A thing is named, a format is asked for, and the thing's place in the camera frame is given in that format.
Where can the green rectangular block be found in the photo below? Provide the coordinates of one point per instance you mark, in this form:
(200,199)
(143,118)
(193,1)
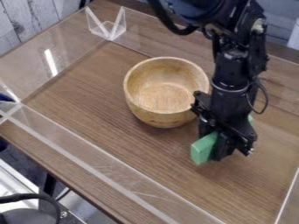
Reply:
(245,137)

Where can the clear acrylic corner bracket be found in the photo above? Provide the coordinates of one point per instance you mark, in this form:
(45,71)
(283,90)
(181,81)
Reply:
(105,29)

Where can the black metal bracket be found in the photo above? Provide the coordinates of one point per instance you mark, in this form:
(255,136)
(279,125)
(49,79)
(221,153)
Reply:
(67,216)

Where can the brown wooden bowl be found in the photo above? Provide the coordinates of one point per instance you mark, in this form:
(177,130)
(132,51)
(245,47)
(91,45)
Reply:
(159,85)

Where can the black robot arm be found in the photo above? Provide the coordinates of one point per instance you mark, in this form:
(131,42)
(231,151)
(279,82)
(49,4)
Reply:
(235,26)

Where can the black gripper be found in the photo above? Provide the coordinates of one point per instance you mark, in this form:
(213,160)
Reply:
(224,109)

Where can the clear acrylic front wall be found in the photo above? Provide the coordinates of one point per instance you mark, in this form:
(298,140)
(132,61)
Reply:
(81,126)

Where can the black table leg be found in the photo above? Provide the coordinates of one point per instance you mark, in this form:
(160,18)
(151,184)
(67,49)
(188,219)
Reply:
(49,184)

